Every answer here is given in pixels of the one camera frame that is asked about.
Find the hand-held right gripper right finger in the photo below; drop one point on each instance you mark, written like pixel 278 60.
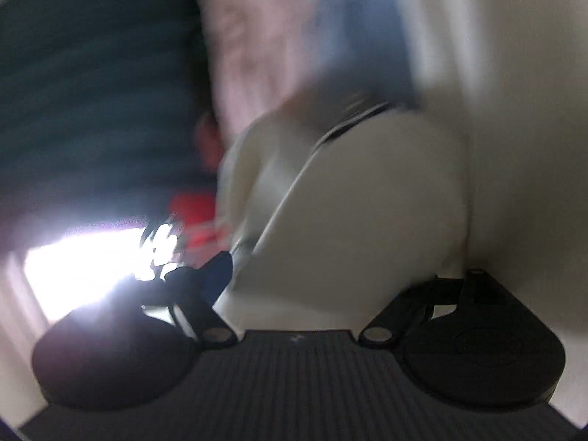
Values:
pixel 413 298

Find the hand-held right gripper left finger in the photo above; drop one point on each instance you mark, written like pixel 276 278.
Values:
pixel 220 273

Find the red cloth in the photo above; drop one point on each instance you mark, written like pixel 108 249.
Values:
pixel 195 216

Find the garment steamer stand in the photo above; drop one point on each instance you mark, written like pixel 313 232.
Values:
pixel 158 243

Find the pink cloth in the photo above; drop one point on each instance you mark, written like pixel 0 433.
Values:
pixel 209 140

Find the window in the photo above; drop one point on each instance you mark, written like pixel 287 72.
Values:
pixel 82 266

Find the pink and blue blanket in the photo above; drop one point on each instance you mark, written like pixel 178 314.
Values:
pixel 275 32

